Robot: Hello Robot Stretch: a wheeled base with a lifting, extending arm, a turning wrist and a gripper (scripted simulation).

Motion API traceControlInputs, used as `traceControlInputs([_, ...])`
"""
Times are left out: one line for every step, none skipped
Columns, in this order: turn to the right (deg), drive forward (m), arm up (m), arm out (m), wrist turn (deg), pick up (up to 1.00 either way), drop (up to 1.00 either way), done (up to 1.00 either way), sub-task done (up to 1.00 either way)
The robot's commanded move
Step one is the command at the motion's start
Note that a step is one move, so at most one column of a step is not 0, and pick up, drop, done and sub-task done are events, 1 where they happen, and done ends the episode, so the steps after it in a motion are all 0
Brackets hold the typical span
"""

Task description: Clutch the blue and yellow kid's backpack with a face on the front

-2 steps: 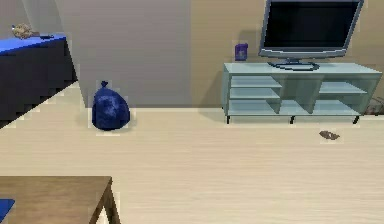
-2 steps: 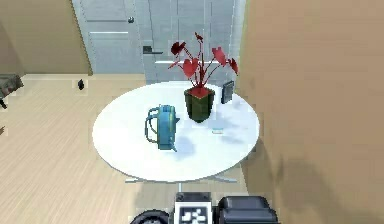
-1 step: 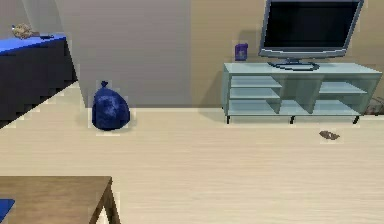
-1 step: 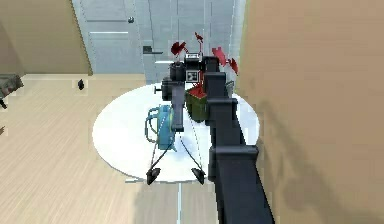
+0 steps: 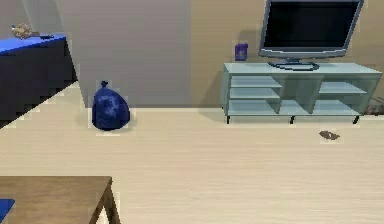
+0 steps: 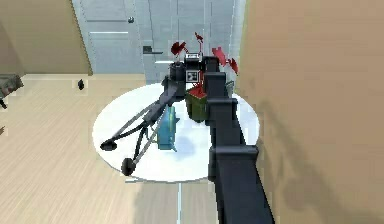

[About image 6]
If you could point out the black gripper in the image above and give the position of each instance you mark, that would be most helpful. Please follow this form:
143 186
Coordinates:
173 86

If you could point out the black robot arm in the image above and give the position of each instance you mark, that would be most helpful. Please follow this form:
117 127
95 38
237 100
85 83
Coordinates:
233 160

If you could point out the white round table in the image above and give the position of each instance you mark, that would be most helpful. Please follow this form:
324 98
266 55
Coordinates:
186 156

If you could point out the small black floor object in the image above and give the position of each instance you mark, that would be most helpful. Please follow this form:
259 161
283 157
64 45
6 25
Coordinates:
81 84

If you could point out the white panelled room door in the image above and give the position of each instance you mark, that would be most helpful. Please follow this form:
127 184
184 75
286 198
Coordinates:
113 43

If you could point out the round grey door knob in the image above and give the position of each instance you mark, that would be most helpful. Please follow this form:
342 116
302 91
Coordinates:
131 20

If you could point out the white plain room door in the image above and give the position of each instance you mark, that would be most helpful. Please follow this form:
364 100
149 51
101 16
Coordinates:
186 23

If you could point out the grey-green furniture piece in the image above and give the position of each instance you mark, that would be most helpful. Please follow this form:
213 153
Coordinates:
8 85

